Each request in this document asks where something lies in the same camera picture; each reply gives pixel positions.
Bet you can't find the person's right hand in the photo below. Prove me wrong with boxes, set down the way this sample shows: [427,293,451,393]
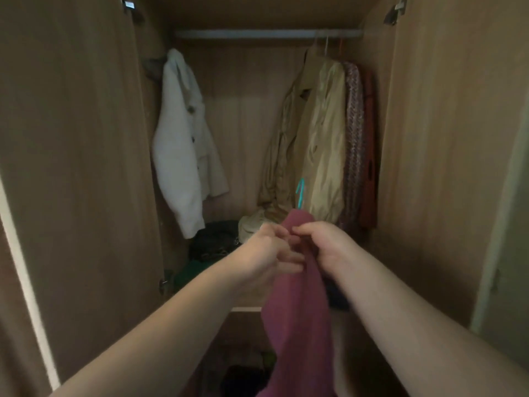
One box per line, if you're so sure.
[292,221,361,278]

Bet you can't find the person's left hand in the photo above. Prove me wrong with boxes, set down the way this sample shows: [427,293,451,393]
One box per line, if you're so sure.
[229,222,306,288]

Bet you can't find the maroon garment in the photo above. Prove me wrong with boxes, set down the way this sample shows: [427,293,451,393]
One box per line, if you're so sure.
[255,209,336,397]

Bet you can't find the person's left forearm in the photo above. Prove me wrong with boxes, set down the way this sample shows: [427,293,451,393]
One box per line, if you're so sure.
[50,255,265,397]

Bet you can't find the person's right forearm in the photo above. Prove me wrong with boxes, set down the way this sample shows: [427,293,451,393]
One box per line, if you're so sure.
[326,249,529,397]

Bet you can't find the cream crumpled garment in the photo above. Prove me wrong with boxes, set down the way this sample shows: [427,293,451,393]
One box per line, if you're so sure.
[237,207,290,244]

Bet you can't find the dark folded clothes pile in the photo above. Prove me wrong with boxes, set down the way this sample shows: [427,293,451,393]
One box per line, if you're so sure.
[189,220,241,263]

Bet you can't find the beige trench coat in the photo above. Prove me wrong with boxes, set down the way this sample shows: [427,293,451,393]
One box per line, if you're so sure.
[258,47,327,213]

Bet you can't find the shiny cream jacket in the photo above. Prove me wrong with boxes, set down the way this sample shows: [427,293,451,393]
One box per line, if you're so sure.
[298,58,347,225]

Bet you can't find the green folded garment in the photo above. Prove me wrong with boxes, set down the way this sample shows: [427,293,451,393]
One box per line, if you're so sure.
[173,260,217,292]

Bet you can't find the purple knitted garment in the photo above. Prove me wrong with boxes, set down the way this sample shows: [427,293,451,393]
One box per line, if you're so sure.
[337,62,366,232]

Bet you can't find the rust red garment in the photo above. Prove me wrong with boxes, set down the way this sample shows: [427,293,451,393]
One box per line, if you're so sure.
[359,70,378,229]

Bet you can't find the wooden wardrobe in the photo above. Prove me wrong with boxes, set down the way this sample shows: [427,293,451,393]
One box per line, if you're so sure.
[0,0,529,397]

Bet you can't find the white jacket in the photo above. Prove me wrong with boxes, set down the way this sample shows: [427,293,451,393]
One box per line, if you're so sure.
[152,48,230,240]

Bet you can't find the wooden wardrobe door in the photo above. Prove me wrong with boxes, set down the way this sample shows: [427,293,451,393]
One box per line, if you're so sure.
[374,0,529,328]
[0,0,166,397]

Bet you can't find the metal clothes rail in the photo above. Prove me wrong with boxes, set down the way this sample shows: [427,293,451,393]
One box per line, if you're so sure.
[175,29,364,39]

